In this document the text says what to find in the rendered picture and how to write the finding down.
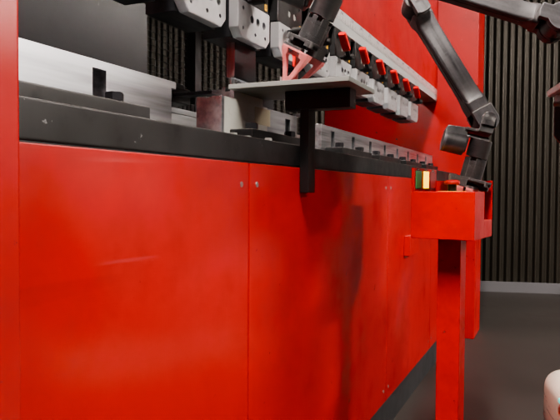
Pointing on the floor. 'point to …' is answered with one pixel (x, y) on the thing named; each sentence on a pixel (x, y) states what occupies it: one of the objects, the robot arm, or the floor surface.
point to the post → (193, 63)
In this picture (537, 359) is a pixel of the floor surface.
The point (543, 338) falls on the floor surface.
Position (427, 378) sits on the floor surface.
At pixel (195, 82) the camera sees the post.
